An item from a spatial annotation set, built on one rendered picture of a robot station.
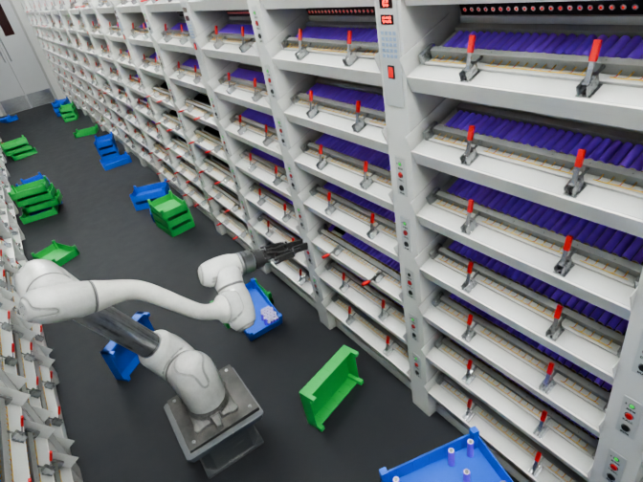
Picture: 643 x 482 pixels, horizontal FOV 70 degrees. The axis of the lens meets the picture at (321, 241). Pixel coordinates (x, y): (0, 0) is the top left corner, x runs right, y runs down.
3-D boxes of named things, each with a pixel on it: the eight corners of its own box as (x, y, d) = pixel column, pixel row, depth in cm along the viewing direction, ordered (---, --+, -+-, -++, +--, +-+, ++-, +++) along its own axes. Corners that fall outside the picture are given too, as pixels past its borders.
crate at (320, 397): (307, 423, 195) (321, 432, 190) (299, 391, 185) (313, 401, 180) (349, 375, 213) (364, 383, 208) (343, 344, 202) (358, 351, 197)
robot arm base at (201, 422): (199, 443, 171) (194, 434, 168) (182, 403, 188) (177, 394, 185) (243, 416, 177) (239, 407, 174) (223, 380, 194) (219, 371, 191)
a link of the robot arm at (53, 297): (96, 283, 134) (79, 268, 143) (24, 296, 122) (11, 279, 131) (98, 323, 138) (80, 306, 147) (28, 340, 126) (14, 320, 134)
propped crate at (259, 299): (282, 322, 251) (282, 315, 245) (250, 341, 243) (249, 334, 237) (254, 285, 266) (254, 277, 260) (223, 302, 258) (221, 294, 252)
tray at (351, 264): (407, 309, 169) (398, 295, 162) (315, 247, 214) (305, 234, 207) (442, 271, 172) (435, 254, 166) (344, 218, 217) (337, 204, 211)
